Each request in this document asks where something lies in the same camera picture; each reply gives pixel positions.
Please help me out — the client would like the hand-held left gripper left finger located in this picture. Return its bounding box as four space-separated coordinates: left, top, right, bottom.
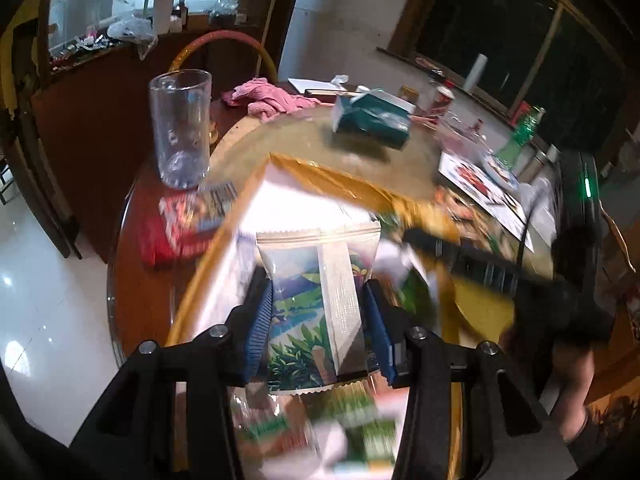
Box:
70 265 275 480

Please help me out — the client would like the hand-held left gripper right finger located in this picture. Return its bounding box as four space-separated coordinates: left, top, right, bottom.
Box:
362 280 581 480

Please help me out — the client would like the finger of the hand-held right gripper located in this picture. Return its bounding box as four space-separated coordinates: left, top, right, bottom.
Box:
402 228 556 307

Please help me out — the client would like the landscape print snack packet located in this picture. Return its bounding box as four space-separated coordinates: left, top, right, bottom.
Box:
256 225 382 394

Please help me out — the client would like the gold cardboard box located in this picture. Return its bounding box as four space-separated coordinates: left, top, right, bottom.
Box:
165 152 518 480

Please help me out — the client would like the person's right forearm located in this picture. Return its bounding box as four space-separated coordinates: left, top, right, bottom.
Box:
550 340 597 445

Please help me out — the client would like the printed menu card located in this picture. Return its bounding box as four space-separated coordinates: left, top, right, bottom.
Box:
437 152 535 252

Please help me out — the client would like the green white snack packet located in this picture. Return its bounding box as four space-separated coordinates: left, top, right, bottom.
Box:
235 390 403 477

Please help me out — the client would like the green plastic bottle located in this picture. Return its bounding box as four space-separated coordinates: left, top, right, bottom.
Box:
494 106 547 170

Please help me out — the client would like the red snack packet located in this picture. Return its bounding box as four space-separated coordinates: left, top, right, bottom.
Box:
137 185 239 267

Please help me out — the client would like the red can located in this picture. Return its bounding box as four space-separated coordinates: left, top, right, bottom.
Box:
429 85 454 114

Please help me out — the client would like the teal tissue box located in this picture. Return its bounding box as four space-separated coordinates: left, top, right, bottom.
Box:
332 88 416 150

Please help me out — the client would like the white paper roll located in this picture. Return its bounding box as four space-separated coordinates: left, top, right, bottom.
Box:
462 53 489 92

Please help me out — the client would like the clear glass cup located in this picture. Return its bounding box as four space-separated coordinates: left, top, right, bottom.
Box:
148 69 213 190

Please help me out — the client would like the pink cloth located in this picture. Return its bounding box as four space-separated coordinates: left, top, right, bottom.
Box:
221 78 321 122

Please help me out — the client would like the white flat book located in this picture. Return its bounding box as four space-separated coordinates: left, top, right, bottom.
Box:
287 77 372 106

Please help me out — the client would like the wooden sideboard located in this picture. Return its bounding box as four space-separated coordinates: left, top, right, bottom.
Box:
30 12 281 263

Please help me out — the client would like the red yellow hoop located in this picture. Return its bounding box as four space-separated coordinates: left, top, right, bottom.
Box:
167 30 279 84

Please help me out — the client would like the white jug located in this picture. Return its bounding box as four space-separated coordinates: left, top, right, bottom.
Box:
144 0 179 35

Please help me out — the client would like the black cable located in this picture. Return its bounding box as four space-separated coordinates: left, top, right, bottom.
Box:
516 180 547 263

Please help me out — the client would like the dark window with wooden frame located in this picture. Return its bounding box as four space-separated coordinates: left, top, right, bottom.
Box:
377 0 628 133

